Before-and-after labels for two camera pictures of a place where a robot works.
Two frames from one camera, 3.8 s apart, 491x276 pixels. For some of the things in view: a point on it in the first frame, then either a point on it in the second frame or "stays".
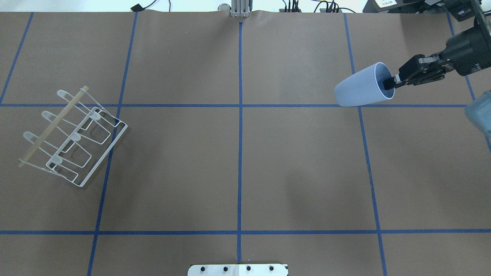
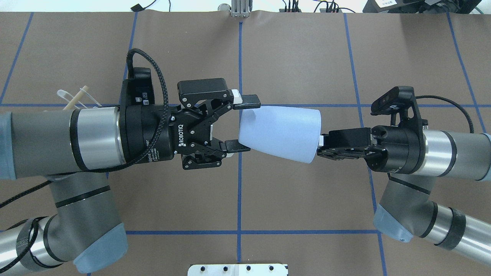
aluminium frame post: (240, 8) stays
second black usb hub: (323, 10) stays
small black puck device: (137, 8) stays
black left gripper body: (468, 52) -> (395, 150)
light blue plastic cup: (364, 86) -> (290, 133)
